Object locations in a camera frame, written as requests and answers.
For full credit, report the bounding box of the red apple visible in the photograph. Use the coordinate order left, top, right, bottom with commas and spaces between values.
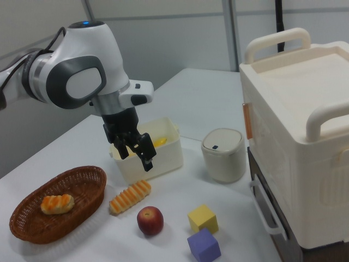
136, 206, 165, 236

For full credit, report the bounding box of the black pole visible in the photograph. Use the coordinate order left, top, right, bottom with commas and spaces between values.
273, 0, 287, 53

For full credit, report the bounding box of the yellow foam cube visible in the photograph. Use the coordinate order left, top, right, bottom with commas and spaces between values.
187, 204, 220, 235

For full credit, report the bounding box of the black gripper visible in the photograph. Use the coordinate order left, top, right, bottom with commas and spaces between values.
101, 107, 158, 172

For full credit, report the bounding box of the grey partition post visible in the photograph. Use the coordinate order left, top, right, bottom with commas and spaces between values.
222, 0, 241, 73

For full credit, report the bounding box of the orange cooler latch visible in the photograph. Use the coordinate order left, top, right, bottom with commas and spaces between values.
242, 103, 252, 140

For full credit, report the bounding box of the white rectangular plastic container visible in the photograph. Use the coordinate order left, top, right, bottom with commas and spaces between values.
109, 117, 184, 184

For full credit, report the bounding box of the small orange glazed bread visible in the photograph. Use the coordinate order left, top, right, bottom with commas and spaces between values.
40, 194, 75, 216

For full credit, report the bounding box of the yellow banana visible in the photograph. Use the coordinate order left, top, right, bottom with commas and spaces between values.
152, 136, 169, 148

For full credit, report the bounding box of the white cabinet handle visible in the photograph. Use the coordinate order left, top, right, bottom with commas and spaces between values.
249, 172, 288, 241

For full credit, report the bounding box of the small white lidded bin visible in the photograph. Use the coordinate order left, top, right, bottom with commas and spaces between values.
201, 127, 246, 184

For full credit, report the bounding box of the purple foam cube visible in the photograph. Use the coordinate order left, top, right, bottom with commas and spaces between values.
186, 227, 222, 262

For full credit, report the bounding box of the dark cabinet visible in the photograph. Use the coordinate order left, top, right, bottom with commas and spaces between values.
246, 146, 304, 262

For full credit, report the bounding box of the brown wicker basket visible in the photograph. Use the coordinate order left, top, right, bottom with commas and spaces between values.
9, 165, 108, 245

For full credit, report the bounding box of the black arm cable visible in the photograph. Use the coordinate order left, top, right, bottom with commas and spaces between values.
0, 26, 68, 111

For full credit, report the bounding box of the large cream cooler box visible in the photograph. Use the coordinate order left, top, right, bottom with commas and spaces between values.
239, 27, 349, 251

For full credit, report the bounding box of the long striped orange bread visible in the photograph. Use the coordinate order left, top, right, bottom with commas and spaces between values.
109, 180, 152, 216

